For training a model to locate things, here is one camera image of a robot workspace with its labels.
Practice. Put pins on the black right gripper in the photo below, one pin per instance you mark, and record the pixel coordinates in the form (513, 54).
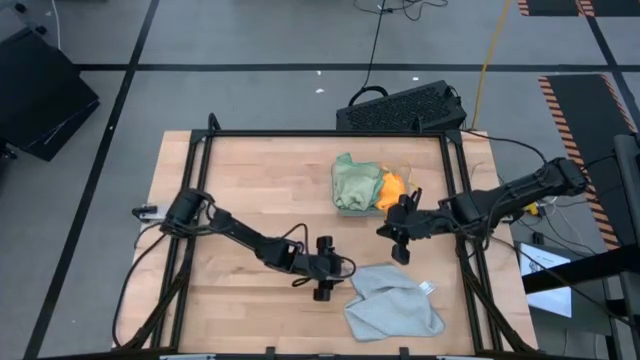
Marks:
(415, 225)

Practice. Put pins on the black hazard-striped floor mat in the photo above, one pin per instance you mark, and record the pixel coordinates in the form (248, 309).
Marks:
(615, 6)
(550, 6)
(585, 115)

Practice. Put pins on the grey metal post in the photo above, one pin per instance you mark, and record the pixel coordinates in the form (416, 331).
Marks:
(629, 190)

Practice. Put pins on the black equipment case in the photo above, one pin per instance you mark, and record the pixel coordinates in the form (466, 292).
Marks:
(40, 95)

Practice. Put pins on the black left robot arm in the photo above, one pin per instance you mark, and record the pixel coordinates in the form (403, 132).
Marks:
(240, 232)

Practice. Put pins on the black metal beam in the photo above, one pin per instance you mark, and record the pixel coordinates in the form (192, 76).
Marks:
(580, 270)

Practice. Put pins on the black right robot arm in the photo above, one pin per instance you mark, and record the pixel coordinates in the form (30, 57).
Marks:
(510, 195)

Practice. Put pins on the silver metal bar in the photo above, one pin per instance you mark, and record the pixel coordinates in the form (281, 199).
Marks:
(465, 358)
(187, 357)

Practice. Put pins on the white printed sheet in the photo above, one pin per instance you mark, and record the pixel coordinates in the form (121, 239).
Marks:
(545, 300)

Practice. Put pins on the black aluminium table frame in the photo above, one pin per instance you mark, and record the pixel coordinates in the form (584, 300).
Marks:
(325, 133)

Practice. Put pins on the black perforated computer case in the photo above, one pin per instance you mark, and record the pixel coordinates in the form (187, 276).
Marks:
(400, 107)

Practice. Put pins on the grey waffle microfiber towel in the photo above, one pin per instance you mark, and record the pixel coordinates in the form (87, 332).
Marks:
(392, 302)

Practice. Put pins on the orange microfiber towel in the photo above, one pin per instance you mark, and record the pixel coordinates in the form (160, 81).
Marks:
(391, 190)

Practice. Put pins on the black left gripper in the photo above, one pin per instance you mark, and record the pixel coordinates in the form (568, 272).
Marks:
(322, 267)

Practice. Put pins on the clear plastic bin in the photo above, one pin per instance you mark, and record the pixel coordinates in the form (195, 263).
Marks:
(412, 175)

